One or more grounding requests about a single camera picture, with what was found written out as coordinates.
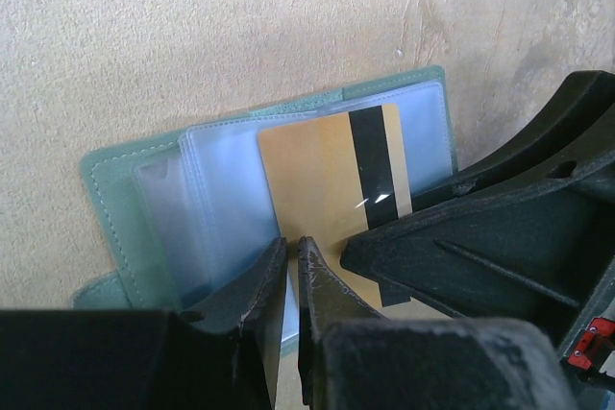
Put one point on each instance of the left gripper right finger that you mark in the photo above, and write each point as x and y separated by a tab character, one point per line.
352	357

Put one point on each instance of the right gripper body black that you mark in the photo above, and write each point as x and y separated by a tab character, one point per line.
587	351

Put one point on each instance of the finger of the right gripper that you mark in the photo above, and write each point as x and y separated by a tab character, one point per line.
538	247
581	99

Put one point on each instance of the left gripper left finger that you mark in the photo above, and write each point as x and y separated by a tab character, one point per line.
221	353

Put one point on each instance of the gold credit card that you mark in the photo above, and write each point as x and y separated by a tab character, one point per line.
331	178

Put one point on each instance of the green card holder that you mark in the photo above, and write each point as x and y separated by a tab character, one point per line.
187	211

